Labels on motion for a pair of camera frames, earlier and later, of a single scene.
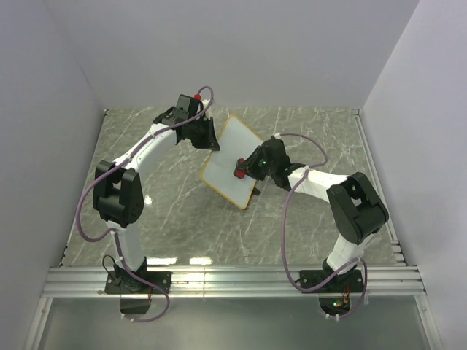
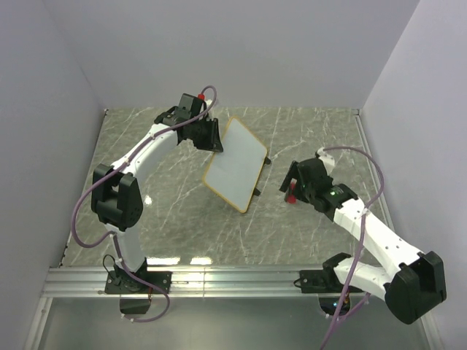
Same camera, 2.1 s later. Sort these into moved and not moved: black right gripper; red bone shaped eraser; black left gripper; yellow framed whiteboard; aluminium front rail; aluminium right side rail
Moved: red bone shaped eraser; black right gripper
Not moved: black left gripper; aluminium right side rail; aluminium front rail; yellow framed whiteboard
